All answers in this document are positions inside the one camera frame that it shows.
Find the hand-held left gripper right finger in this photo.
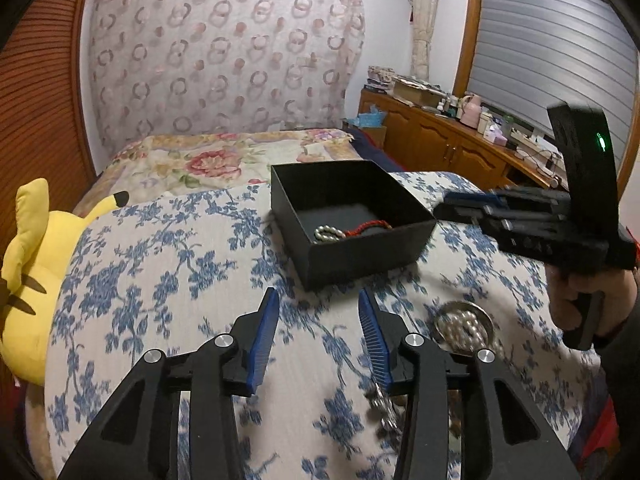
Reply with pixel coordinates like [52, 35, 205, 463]
[357, 289, 583, 480]

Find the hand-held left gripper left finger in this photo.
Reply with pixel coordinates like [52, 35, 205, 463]
[55, 287, 281, 480]

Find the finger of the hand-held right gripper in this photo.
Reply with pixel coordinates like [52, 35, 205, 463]
[434, 202, 502, 236]
[442, 187, 506, 212]

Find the silver chain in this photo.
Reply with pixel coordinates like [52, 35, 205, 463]
[367, 382, 402, 435]

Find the pearl necklace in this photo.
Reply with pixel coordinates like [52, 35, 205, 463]
[440, 310, 494, 356]

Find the red cord bracelet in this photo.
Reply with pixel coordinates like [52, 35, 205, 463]
[345, 220, 394, 237]

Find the black jewelry box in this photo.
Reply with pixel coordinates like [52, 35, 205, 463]
[270, 161, 437, 291]

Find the pearl bracelet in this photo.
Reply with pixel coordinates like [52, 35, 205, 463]
[314, 225, 349, 244]

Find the person's right hand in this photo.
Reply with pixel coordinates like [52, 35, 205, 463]
[546, 262, 640, 346]

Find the wooden cabinet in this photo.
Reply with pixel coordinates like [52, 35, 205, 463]
[359, 87, 571, 192]

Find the pink kettle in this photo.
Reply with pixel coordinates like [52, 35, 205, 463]
[460, 94, 484, 128]

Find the blue floral tablecloth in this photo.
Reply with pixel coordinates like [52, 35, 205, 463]
[47, 170, 608, 480]

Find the dark blue bed sheet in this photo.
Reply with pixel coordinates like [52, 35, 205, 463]
[345, 127, 402, 172]

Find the cardboard box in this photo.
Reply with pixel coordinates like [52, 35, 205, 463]
[360, 125, 389, 151]

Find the flat beige box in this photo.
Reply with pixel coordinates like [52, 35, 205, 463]
[392, 77, 449, 109]

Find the blue plastic bag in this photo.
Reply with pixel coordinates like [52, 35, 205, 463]
[345, 105, 388, 129]

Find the grey window blind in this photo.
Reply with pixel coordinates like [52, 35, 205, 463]
[467, 0, 640, 143]

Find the stack of folded cloths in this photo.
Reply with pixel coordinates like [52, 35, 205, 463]
[367, 65, 402, 94]

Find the cream lace curtain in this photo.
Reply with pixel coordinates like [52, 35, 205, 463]
[410, 0, 442, 81]

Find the floral bed blanket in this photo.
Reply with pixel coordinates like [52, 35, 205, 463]
[97, 129, 362, 197]

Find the yellow plush toy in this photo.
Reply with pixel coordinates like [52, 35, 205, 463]
[0, 178, 130, 387]

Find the circle patterned curtain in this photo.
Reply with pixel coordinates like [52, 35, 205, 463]
[89, 0, 365, 161]

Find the wooden slatted wardrobe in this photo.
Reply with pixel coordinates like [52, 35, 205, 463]
[0, 0, 98, 231]

